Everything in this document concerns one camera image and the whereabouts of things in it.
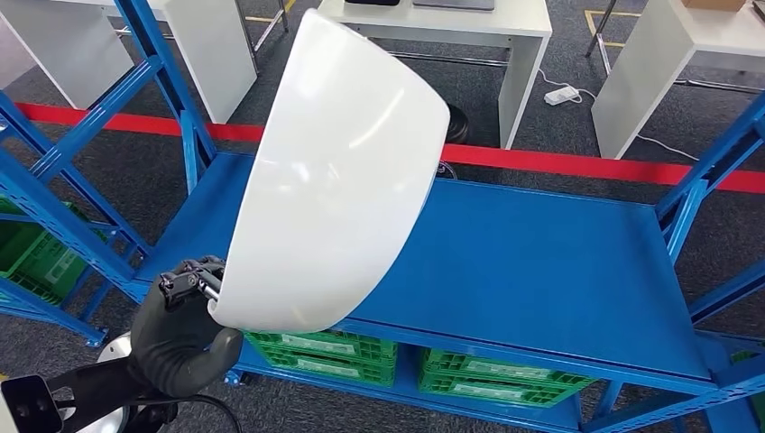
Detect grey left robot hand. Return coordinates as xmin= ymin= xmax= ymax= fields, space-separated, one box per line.
xmin=128 ymin=255 xmax=246 ymax=401

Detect white curved body panel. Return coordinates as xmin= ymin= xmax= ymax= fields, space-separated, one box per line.
xmin=206 ymin=8 xmax=452 ymax=335

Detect black round stool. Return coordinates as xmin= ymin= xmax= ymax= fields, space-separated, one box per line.
xmin=438 ymin=104 xmax=472 ymax=180

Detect red barrier belt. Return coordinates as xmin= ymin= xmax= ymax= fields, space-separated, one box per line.
xmin=14 ymin=102 xmax=765 ymax=196

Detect grey closed laptop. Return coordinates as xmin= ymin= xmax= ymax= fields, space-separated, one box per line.
xmin=412 ymin=0 xmax=497 ymax=12

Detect brown cardboard box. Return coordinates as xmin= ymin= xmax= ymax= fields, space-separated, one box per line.
xmin=681 ymin=0 xmax=748 ymax=11

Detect black cable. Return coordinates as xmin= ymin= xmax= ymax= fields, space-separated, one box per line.
xmin=128 ymin=392 xmax=244 ymax=433

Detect white power strip with cable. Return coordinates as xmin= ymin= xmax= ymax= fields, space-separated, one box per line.
xmin=534 ymin=65 xmax=700 ymax=161

